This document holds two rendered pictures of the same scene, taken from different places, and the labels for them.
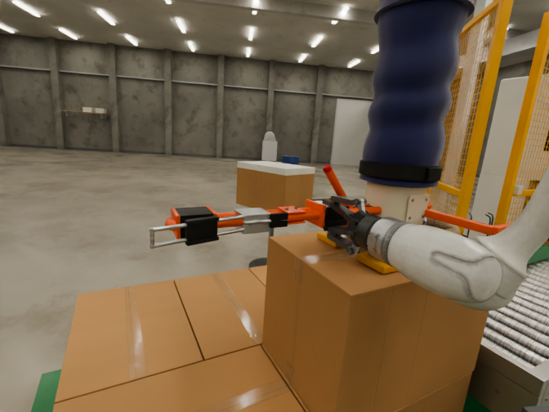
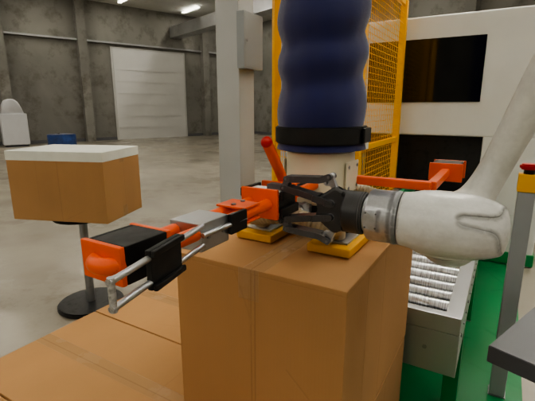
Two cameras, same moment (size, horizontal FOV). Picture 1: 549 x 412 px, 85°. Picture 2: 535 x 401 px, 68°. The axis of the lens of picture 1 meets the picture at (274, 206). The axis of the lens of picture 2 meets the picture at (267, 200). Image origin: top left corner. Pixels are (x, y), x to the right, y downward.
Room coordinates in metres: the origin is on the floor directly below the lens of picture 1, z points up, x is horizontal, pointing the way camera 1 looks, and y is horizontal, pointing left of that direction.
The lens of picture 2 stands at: (0.11, 0.27, 1.26)
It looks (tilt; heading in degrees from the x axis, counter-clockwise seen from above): 13 degrees down; 329
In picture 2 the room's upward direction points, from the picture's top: straight up
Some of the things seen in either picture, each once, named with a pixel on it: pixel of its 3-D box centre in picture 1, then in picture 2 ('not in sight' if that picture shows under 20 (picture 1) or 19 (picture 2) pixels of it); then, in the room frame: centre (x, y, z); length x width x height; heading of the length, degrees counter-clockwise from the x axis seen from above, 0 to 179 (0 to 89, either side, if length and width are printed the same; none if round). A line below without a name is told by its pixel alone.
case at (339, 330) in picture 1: (372, 304); (310, 300); (0.90, -0.35, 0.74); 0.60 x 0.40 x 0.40; 118
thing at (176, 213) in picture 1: (194, 221); (128, 251); (0.62, 0.17, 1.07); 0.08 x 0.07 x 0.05; 118
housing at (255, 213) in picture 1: (252, 220); (200, 229); (0.68, 0.05, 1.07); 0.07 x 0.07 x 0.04; 28
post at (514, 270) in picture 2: not in sight; (511, 290); (0.91, -1.42, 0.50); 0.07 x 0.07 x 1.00; 28
